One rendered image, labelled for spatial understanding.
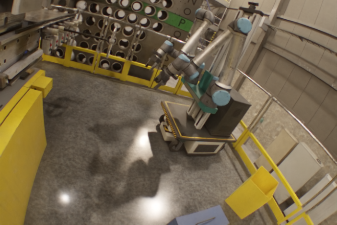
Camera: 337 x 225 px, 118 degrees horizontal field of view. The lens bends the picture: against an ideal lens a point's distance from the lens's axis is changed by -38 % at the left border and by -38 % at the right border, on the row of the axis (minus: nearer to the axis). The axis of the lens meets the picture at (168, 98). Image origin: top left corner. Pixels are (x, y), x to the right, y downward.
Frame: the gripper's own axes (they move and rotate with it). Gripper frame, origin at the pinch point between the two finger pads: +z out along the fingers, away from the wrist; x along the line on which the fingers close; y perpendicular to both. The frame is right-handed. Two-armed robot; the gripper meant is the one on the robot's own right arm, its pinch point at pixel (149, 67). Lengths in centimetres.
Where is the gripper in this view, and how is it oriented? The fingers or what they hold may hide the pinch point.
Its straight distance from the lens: 170.6
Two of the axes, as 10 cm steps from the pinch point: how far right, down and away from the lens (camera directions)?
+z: -6.3, 7.7, 1.0
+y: 6.3, 4.4, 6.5
